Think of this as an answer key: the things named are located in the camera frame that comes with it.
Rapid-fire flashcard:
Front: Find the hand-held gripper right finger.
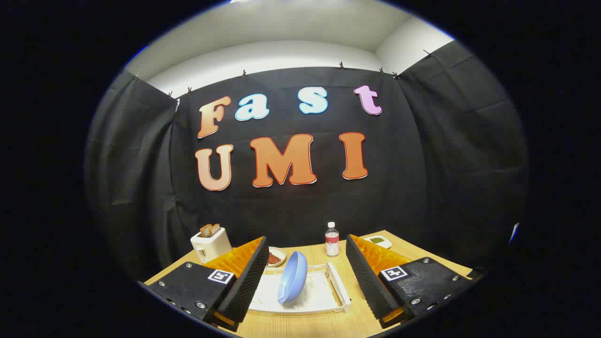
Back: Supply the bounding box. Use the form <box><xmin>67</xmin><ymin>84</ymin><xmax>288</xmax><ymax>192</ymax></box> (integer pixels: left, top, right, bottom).
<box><xmin>346</xmin><ymin>234</ymin><xmax>475</xmax><ymax>329</ymax></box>

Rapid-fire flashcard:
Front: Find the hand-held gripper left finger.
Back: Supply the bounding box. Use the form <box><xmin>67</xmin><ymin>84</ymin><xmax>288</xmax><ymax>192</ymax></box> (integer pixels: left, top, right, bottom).
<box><xmin>146</xmin><ymin>236</ymin><xmax>269</xmax><ymax>332</ymax></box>

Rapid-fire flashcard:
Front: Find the light blue plate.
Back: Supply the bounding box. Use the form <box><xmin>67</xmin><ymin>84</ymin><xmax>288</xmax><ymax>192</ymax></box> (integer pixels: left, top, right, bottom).
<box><xmin>277</xmin><ymin>251</ymin><xmax>308</xmax><ymax>305</ymax></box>

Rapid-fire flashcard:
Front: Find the white dish rack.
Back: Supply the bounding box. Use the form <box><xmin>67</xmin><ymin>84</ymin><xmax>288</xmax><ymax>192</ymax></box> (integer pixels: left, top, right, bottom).
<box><xmin>247</xmin><ymin>263</ymin><xmax>352</xmax><ymax>314</ymax></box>

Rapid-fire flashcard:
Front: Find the beige round dish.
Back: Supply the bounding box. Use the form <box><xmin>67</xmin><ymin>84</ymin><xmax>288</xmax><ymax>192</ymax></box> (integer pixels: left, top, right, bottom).
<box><xmin>266</xmin><ymin>246</ymin><xmax>287</xmax><ymax>268</ymax></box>

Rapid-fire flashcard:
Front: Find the clear bottle red label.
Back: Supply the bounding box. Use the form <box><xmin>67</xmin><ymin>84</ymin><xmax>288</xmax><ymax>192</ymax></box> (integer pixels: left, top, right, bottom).
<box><xmin>325</xmin><ymin>222</ymin><xmax>340</xmax><ymax>257</ymax></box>

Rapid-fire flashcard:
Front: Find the cream toaster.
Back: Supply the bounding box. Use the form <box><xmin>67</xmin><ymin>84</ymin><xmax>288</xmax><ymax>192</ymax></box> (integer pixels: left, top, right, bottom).
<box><xmin>190</xmin><ymin>227</ymin><xmax>232</xmax><ymax>264</ymax></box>

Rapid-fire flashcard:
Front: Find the black backdrop cloth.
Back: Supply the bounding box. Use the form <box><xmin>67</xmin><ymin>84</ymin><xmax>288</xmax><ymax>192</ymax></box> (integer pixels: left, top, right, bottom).
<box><xmin>85</xmin><ymin>40</ymin><xmax>529</xmax><ymax>282</ymax></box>

